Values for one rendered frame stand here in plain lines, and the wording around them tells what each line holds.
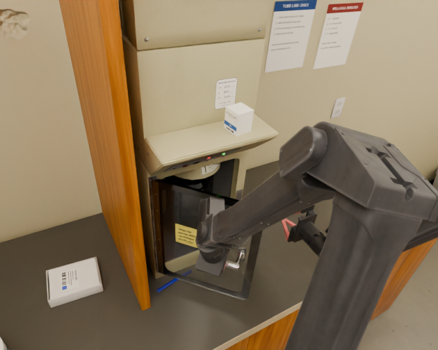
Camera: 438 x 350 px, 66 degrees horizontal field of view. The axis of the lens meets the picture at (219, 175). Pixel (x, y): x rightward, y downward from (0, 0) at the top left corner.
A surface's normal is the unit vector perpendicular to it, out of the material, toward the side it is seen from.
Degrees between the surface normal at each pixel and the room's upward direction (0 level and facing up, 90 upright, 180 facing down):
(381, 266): 69
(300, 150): 74
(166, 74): 90
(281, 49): 90
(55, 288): 0
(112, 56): 90
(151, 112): 90
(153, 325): 0
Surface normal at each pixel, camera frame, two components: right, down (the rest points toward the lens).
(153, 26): 0.49, 0.56
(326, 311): -0.92, -0.18
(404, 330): 0.07, -0.79
